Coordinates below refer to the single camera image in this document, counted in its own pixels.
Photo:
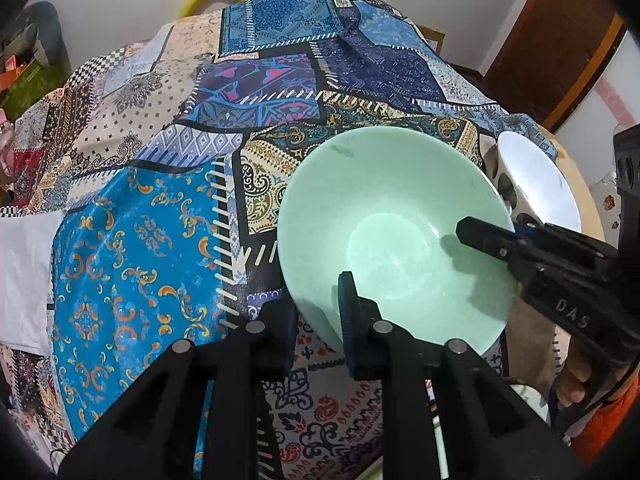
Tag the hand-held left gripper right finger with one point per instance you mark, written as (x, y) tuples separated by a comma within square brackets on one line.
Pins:
[(347, 320)]

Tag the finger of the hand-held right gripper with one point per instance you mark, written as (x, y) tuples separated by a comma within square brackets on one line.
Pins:
[(527, 232), (487, 237)]

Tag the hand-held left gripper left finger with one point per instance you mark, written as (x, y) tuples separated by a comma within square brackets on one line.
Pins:
[(289, 340)]

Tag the green bowl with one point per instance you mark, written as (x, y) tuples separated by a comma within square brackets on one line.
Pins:
[(380, 195)]

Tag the person's right hand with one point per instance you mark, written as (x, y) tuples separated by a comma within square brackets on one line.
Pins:
[(575, 370)]

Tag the white bowl with spotted outside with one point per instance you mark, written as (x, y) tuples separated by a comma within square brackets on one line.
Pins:
[(540, 180)]

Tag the white stickered object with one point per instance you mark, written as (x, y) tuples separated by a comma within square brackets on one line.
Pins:
[(606, 200)]

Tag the brown wooden door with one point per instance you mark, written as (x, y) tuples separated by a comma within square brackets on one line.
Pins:
[(555, 45)]

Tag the patchwork printed blanket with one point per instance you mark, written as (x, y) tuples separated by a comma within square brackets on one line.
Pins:
[(165, 170)]

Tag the white cloth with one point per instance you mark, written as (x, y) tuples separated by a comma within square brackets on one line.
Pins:
[(27, 280)]

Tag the grey stuffed toy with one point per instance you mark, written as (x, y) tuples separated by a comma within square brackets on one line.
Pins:
[(47, 30)]

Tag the pink wall decal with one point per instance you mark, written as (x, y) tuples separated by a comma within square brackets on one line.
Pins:
[(615, 102)]

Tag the wooden frame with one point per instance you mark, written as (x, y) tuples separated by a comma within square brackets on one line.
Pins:
[(432, 37)]

